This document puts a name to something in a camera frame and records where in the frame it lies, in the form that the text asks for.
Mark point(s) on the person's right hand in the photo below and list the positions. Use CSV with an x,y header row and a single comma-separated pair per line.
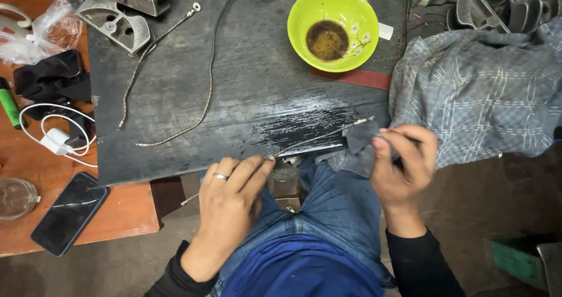
x,y
410,174

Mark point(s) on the person's left hand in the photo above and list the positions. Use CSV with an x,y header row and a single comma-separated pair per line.
x,y
224,218

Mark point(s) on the grey abrasive cloth piece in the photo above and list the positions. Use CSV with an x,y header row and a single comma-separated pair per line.
x,y
360,136

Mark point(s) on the small brass fitting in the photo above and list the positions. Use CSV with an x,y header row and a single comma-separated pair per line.
x,y
290,209

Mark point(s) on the small glass jar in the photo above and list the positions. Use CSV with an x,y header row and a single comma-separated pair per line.
x,y
283,180

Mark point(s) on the person's blue jeans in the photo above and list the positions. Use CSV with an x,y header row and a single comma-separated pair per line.
x,y
338,204

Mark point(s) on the person's blue shirt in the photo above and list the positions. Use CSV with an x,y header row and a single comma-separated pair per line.
x,y
303,268

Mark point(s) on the grey checked cloth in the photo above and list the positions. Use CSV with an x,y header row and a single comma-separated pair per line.
x,y
478,95

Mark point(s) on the red-brown sandpaper sheet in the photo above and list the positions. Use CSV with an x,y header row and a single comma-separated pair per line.
x,y
355,78

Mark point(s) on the green box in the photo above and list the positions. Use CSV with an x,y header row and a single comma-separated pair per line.
x,y
516,262

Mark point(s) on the white paper strip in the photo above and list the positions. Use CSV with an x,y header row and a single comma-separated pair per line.
x,y
386,31

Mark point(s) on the dark grey work board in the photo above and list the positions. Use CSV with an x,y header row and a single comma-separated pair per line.
x,y
246,68

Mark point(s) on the black smartphone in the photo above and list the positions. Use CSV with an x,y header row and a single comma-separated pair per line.
x,y
70,213

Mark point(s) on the green bowl with brown liquid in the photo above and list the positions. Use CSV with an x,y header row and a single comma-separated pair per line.
x,y
332,29

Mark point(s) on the grey metal plate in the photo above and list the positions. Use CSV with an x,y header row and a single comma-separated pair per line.
x,y
551,270

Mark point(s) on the pile of grey metal castings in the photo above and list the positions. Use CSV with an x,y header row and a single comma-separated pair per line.
x,y
496,2

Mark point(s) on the clear glass jar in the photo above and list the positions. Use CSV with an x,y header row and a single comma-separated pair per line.
x,y
15,198

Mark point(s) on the grey metal casting with holes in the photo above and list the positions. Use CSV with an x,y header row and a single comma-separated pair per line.
x,y
115,23

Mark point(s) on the black pouch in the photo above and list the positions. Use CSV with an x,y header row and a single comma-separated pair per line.
x,y
48,77

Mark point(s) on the green marker pen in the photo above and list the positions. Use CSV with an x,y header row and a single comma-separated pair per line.
x,y
9,106

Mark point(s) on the clear plastic bag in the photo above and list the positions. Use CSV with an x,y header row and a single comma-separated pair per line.
x,y
41,35

